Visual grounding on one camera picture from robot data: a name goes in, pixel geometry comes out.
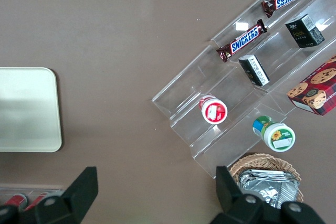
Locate clear acrylic stepped display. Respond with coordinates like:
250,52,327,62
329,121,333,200
151,0,336,180

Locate red cola bottle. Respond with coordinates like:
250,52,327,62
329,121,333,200
24,191,56,211
0,193,28,209

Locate light wicker basket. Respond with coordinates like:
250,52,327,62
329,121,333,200
228,152,304,204

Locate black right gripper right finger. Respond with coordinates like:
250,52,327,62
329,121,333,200
212,165,325,224

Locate cream rectangular serving tray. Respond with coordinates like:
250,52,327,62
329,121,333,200
0,67,62,153

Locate red lid yogurt cup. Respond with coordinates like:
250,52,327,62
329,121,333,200
198,94,228,125

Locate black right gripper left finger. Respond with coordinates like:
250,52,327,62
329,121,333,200
0,166,99,224

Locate clear acrylic bottle rack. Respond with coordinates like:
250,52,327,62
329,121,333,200
0,184,64,210

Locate green lid yogurt cup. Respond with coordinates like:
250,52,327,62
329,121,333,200
252,115,296,154

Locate small black carton box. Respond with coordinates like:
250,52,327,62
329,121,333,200
285,14,327,49
238,54,271,87

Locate silver foil packet stack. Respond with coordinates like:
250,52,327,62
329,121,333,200
237,169,301,210

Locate red plaid cookie box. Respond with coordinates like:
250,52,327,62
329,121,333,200
286,55,336,116

